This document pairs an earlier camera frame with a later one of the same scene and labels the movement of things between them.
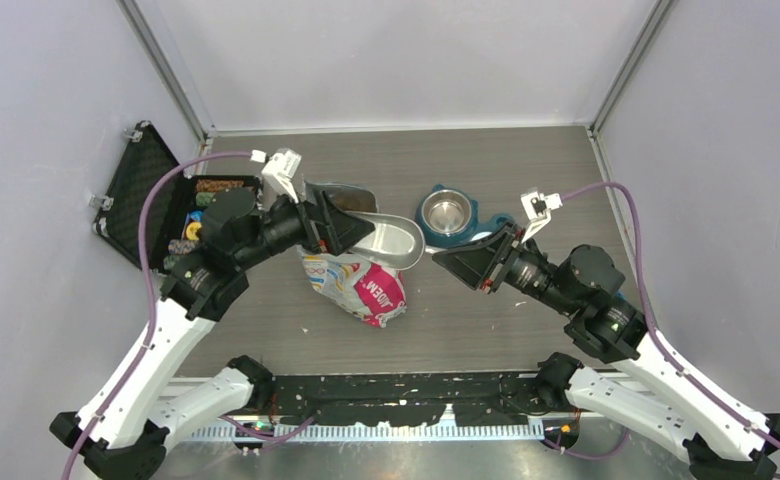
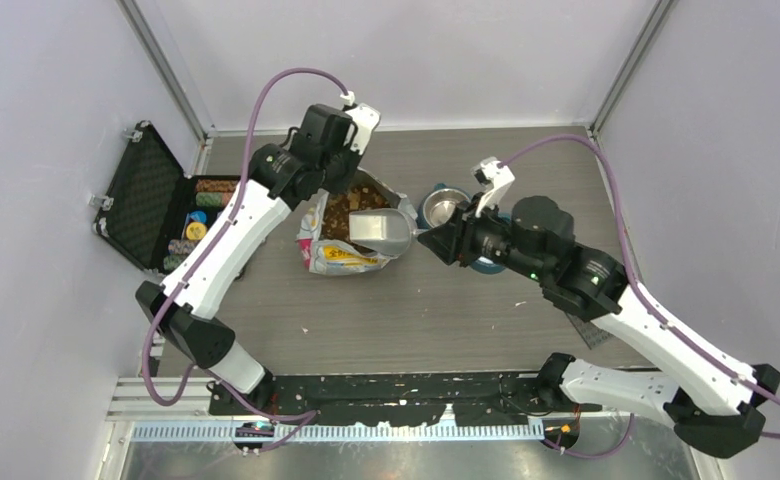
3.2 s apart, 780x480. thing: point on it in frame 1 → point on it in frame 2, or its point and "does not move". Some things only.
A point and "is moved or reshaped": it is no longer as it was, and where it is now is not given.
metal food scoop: x=396 y=243 is moved or reshaped
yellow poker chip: x=191 y=230 does not move
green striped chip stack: x=169 y=261 does not move
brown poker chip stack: x=204 y=185 does not move
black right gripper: x=482 y=264 → x=453 y=240
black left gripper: x=324 y=224 → x=354 y=157
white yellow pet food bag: x=367 y=289 is moved or reshaped
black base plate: x=387 y=400 does not move
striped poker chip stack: x=180 y=246 does not move
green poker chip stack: x=203 y=198 does not move
